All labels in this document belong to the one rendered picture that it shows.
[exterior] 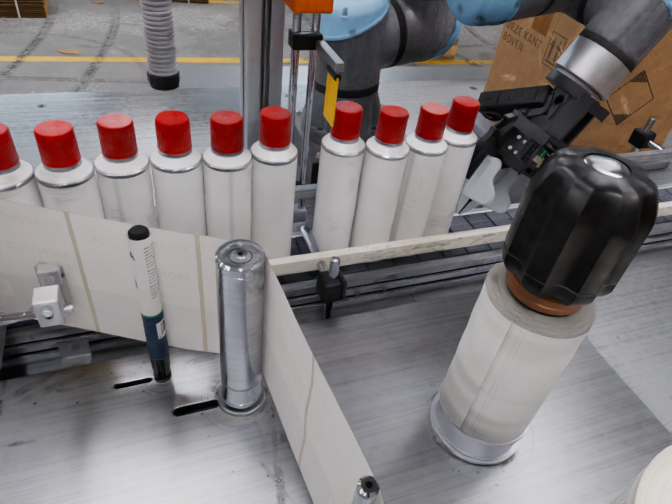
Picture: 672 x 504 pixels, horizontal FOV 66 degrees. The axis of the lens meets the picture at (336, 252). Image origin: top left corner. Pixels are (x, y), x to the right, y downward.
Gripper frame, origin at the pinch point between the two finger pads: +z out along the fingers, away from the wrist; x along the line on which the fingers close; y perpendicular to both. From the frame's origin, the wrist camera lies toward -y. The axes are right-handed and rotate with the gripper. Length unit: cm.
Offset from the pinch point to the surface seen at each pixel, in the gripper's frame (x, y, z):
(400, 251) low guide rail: -8.1, 4.8, 8.0
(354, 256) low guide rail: -13.9, 4.8, 10.9
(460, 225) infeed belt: 4.9, -1.5, 3.5
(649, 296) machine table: 29.3, 14.7, -4.5
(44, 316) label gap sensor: -46, 16, 19
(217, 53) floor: 60, -308, 72
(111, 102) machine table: -34, -59, 31
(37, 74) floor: -33, -279, 125
